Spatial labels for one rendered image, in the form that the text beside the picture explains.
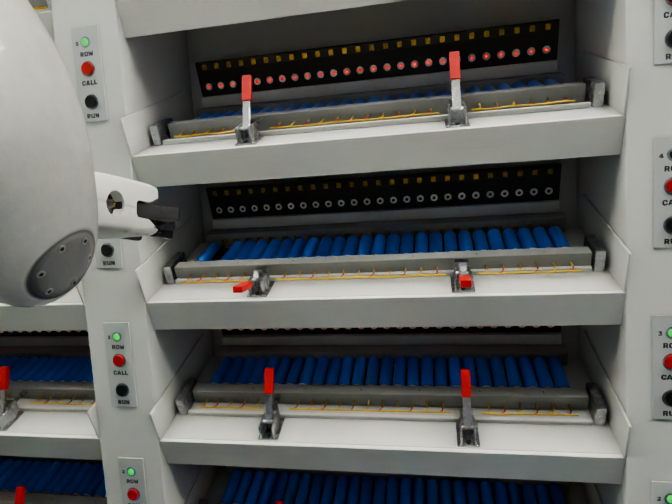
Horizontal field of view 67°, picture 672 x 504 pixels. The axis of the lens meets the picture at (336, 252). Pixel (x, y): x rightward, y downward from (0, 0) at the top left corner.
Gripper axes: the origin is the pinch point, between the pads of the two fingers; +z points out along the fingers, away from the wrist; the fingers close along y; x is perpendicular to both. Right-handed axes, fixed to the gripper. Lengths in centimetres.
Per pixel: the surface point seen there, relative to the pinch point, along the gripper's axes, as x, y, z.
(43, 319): 10.8, 25.6, 15.6
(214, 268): 4.3, -0.2, 17.7
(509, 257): 4.5, -40.2, 16.8
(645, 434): 26, -54, 16
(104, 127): -14.8, 11.7, 9.9
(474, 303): 10.0, -35.4, 13.7
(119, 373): 18.6, 13.4, 15.6
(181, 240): -0.6, 7.9, 23.7
